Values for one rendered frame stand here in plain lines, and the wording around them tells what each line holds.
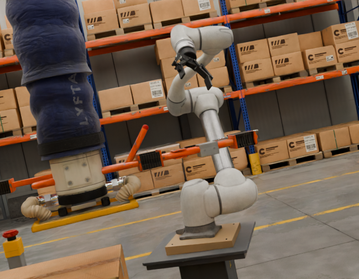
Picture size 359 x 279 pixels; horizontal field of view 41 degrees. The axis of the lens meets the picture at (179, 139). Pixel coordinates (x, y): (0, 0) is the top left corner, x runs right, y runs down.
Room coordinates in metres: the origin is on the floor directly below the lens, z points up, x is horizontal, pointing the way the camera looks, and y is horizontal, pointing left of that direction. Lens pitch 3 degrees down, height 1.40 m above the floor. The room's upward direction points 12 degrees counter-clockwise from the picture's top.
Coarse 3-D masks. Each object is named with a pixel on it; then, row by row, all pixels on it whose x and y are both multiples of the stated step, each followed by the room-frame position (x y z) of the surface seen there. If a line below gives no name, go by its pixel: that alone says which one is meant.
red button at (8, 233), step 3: (6, 231) 2.13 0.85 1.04; (9, 231) 2.11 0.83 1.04; (12, 231) 2.10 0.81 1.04; (15, 231) 2.11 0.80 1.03; (3, 234) 2.11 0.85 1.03; (6, 234) 2.09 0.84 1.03; (9, 234) 2.09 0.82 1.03; (12, 234) 2.09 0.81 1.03; (15, 234) 2.11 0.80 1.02; (6, 237) 2.09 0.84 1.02; (9, 237) 2.10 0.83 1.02; (12, 237) 2.10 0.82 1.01; (15, 237) 2.12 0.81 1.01; (9, 240) 2.10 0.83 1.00
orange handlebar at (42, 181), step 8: (256, 136) 1.72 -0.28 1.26; (224, 144) 1.69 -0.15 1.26; (232, 144) 1.70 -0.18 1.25; (168, 152) 1.71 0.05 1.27; (176, 152) 1.67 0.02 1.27; (184, 152) 1.67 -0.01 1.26; (192, 152) 1.67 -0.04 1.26; (136, 160) 1.68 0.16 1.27; (104, 168) 1.62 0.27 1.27; (112, 168) 1.62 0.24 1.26; (120, 168) 1.63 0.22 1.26; (128, 168) 1.64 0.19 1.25; (40, 176) 1.85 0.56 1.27; (48, 176) 1.85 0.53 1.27; (16, 184) 1.83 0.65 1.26; (24, 184) 1.83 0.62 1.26; (32, 184) 1.59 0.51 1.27; (40, 184) 1.58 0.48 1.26; (48, 184) 1.58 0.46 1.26
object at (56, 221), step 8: (104, 200) 1.53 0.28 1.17; (128, 200) 1.54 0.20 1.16; (136, 200) 1.55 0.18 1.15; (64, 208) 1.51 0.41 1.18; (88, 208) 1.56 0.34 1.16; (96, 208) 1.52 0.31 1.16; (104, 208) 1.51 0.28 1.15; (112, 208) 1.50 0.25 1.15; (120, 208) 1.51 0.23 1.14; (128, 208) 1.51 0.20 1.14; (56, 216) 1.52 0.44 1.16; (64, 216) 1.49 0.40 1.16; (72, 216) 1.49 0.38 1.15; (80, 216) 1.48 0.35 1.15; (88, 216) 1.49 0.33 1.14; (96, 216) 1.49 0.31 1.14; (40, 224) 1.47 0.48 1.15; (48, 224) 1.47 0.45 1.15; (56, 224) 1.47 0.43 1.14; (64, 224) 1.47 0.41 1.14
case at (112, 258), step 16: (80, 256) 1.78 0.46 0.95; (96, 256) 1.73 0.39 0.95; (112, 256) 1.69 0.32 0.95; (0, 272) 1.79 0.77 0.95; (16, 272) 1.74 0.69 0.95; (32, 272) 1.69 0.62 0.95; (48, 272) 1.65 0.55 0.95; (64, 272) 1.61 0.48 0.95; (80, 272) 1.57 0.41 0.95; (96, 272) 1.53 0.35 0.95; (112, 272) 1.50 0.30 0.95
